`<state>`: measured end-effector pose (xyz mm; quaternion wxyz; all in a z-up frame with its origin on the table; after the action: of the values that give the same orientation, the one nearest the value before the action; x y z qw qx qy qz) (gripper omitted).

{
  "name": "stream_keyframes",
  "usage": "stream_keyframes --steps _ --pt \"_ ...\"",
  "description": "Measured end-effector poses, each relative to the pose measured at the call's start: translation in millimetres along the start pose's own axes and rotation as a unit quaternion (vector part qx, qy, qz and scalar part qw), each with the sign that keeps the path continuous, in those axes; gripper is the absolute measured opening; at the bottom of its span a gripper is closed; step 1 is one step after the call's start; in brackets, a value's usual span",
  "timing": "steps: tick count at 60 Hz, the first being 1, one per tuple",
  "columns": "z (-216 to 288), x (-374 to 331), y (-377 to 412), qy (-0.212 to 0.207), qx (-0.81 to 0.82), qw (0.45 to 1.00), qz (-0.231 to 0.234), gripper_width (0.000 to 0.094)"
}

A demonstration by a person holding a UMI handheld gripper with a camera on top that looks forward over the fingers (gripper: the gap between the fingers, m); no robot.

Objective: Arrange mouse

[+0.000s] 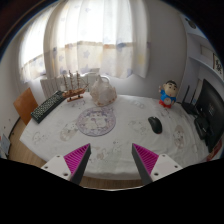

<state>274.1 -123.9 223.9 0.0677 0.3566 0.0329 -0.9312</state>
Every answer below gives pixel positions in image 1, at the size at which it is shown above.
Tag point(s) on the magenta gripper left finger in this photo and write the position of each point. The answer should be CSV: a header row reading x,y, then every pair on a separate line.
x,y
70,167

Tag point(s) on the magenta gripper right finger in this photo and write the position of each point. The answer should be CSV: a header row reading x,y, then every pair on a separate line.
x,y
152,166

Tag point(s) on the black computer mouse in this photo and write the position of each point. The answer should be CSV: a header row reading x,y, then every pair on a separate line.
x,y
155,125

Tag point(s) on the white patterned tablecloth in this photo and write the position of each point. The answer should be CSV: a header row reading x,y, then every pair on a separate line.
x,y
111,154

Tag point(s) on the black keyboard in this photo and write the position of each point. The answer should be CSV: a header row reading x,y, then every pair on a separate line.
x,y
47,106

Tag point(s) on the black wifi router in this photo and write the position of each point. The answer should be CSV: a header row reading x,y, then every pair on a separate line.
x,y
188,107

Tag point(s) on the black monitor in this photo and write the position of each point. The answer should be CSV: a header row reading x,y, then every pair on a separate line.
x,y
209,122

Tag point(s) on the wooden model sailing ship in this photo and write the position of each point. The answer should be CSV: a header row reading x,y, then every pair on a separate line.
x,y
76,89

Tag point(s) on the cartoon boy figurine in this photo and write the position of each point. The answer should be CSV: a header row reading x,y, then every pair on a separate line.
x,y
168,94

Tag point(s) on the orange wooden chair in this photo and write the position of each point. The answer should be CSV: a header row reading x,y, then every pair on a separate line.
x,y
25,104

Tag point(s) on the large white conch shell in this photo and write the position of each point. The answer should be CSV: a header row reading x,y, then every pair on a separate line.
x,y
102,92

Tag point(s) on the white sheer curtain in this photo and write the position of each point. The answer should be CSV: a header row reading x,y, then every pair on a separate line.
x,y
110,36

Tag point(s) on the white wall shelf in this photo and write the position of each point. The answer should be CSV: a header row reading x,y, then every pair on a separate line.
x,y
200,49

